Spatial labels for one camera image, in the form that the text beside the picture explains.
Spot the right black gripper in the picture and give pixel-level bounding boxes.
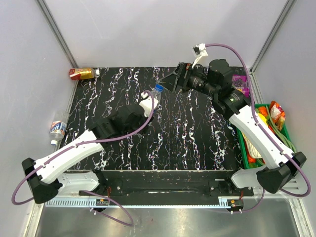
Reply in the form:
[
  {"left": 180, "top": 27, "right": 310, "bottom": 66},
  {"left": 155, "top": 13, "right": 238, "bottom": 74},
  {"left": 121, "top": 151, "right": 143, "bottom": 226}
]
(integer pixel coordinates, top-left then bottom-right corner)
[{"left": 157, "top": 62, "right": 218, "bottom": 98}]

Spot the blue bottle cap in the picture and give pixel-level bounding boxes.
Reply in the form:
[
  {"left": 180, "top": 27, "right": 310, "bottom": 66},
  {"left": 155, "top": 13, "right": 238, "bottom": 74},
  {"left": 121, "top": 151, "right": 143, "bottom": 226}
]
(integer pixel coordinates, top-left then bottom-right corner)
[{"left": 155, "top": 84, "right": 163, "bottom": 92}]

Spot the Pepsi plastic bottle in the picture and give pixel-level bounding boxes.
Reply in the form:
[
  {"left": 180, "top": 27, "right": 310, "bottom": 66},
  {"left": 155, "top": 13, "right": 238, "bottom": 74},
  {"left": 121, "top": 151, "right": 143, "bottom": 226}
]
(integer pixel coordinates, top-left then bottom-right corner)
[{"left": 151, "top": 89, "right": 162, "bottom": 111}]

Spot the clear water bottle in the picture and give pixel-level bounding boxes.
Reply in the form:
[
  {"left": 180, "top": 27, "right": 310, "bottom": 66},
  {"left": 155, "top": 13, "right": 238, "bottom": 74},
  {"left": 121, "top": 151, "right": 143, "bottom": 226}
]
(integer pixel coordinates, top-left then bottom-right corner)
[{"left": 49, "top": 110, "right": 69, "bottom": 146}]

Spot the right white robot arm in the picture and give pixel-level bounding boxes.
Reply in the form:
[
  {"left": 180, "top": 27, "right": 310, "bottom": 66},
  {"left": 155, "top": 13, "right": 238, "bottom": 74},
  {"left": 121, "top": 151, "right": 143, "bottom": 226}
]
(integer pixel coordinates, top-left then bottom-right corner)
[{"left": 158, "top": 59, "right": 307, "bottom": 196}]

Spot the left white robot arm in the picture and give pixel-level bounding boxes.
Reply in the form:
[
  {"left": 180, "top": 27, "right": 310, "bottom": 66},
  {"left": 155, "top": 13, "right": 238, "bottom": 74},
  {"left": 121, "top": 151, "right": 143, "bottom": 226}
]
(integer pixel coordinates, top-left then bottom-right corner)
[{"left": 22, "top": 103, "right": 155, "bottom": 204}]

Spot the purple snack bag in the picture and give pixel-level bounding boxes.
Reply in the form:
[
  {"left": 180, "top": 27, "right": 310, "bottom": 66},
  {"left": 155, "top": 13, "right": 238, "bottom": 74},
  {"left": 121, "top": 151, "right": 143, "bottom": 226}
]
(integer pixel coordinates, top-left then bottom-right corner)
[{"left": 232, "top": 75, "right": 250, "bottom": 97}]

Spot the green plastic basket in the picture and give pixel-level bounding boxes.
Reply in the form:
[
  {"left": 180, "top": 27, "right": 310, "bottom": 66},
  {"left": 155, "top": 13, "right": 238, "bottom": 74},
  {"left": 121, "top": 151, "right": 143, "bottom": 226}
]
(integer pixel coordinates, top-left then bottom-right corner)
[{"left": 230, "top": 105, "right": 293, "bottom": 169}]

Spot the orange snack bag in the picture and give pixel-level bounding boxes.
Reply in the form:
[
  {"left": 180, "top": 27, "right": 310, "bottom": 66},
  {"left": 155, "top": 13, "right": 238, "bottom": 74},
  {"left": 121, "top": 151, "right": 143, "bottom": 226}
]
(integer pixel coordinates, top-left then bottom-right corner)
[{"left": 269, "top": 101, "right": 286, "bottom": 131}]

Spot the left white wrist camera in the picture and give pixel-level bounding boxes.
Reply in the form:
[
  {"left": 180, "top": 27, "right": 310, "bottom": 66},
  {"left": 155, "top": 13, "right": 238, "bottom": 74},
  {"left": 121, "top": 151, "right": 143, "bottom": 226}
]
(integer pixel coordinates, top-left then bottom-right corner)
[{"left": 139, "top": 92, "right": 158, "bottom": 117}]

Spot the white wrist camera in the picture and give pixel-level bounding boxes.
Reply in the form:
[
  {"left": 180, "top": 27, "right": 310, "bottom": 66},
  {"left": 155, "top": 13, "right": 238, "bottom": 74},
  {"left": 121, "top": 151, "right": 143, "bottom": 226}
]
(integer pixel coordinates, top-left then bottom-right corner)
[
  {"left": 139, "top": 92, "right": 158, "bottom": 117},
  {"left": 192, "top": 43, "right": 208, "bottom": 68}
]

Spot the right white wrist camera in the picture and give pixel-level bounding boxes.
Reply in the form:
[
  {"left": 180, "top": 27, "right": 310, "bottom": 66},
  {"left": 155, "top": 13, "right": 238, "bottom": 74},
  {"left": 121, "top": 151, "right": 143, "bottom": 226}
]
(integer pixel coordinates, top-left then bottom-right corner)
[{"left": 192, "top": 43, "right": 208, "bottom": 68}]

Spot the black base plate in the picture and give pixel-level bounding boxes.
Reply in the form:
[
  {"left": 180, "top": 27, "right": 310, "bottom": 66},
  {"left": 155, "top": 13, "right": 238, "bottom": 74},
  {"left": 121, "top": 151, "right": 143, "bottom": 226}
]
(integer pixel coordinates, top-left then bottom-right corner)
[{"left": 91, "top": 170, "right": 254, "bottom": 197}]

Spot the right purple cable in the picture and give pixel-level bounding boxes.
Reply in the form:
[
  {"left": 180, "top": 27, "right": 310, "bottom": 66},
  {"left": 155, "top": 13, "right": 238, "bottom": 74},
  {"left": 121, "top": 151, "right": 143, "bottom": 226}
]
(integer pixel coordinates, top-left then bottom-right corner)
[{"left": 206, "top": 43, "right": 311, "bottom": 213}]

